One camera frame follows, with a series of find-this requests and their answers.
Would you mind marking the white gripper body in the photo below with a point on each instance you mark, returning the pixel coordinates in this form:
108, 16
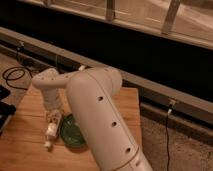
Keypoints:
51, 99

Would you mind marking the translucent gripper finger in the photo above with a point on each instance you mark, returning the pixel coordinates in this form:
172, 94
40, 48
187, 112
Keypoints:
48, 117
59, 114

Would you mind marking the white plastic bottle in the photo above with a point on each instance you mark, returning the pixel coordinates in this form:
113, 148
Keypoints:
51, 133

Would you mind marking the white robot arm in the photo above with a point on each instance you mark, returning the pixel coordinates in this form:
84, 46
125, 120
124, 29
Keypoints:
89, 94

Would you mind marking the green ceramic bowl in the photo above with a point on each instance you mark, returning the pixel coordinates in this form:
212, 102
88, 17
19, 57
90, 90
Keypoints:
70, 132

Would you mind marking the black object at left edge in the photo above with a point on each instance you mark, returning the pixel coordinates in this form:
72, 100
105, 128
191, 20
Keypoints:
6, 110

